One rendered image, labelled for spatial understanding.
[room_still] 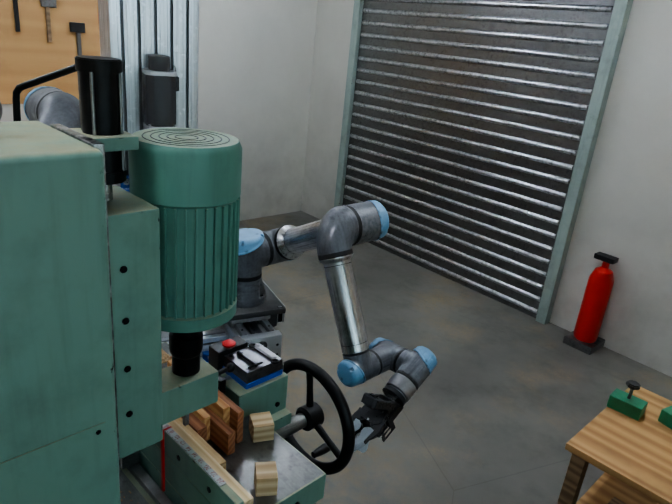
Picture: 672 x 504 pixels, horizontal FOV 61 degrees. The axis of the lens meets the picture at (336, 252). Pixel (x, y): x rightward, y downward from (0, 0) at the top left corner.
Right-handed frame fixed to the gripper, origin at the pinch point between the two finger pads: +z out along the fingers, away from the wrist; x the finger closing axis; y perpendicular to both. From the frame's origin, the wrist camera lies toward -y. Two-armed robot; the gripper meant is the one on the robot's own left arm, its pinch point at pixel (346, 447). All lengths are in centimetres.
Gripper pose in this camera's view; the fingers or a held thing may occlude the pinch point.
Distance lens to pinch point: 153.9
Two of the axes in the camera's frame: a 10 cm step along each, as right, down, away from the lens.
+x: -7.2, -3.2, 6.2
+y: 2.6, 7.1, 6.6
